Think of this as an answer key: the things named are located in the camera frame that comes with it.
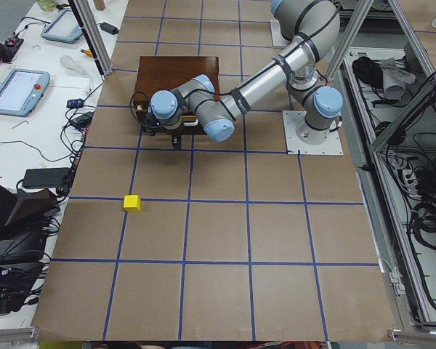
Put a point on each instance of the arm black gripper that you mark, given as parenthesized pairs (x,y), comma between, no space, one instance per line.
(175,138)

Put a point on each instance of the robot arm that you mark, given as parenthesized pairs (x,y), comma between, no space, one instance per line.
(311,28)

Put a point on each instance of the yellow block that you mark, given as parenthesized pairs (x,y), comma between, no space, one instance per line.
(132,203)

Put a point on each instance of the black power adapter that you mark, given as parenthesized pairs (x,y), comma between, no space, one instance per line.
(108,28)

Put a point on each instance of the blue teach pendant far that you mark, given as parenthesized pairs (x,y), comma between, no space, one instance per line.
(64,28)

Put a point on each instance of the blue teach pendant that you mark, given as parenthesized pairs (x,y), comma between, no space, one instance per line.
(64,28)
(21,91)

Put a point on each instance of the blue teach pendant near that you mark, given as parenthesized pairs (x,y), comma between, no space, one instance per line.
(21,91)

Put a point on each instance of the black laptop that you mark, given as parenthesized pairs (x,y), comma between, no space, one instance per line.
(16,210)

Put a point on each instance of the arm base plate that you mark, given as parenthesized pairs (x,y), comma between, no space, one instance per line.
(302,140)
(278,40)

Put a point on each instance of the aluminium frame post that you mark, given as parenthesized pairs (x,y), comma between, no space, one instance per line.
(87,24)

